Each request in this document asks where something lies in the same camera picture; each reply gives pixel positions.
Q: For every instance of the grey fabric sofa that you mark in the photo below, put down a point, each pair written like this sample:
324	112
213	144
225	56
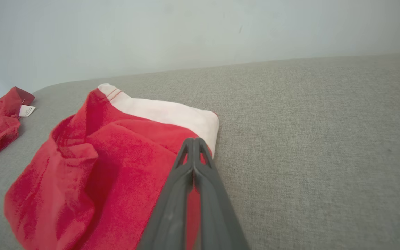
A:
307	139

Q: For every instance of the red shorts with white stripe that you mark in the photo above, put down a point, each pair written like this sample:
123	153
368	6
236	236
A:
99	180

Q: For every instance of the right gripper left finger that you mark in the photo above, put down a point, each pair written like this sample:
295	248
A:
172	208

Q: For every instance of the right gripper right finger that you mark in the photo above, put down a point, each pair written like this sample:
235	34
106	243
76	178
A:
217	215

